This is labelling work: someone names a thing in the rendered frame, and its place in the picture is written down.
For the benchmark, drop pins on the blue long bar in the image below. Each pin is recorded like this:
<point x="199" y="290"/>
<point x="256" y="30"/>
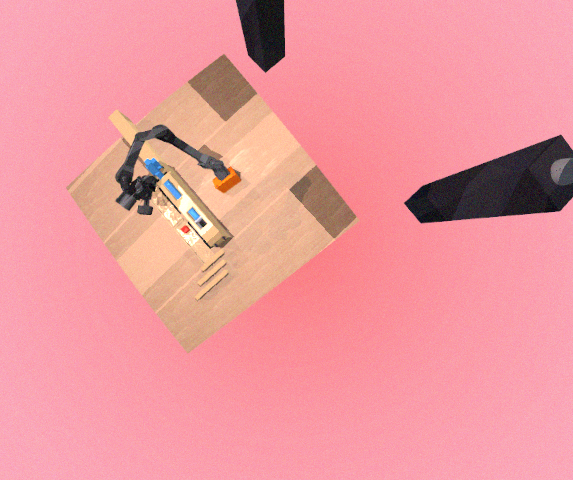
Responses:
<point x="154" y="167"/>

